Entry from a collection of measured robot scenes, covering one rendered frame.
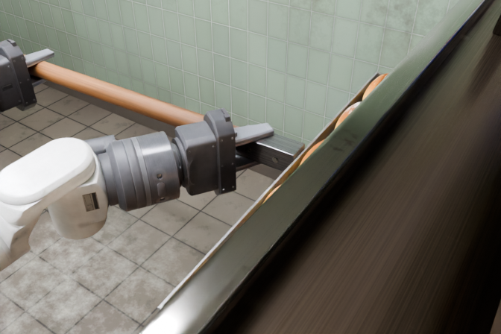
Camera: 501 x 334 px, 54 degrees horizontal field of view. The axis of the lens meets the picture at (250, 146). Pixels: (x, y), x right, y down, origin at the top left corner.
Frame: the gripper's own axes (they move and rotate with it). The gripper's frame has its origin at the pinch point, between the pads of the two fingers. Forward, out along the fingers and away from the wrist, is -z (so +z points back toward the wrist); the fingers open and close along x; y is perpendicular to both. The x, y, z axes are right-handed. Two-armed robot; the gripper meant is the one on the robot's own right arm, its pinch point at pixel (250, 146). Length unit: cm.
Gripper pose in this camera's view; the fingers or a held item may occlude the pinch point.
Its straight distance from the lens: 65.8
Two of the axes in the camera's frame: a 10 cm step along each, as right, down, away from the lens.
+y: -3.8, -5.3, 7.6
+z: -9.2, 2.2, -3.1
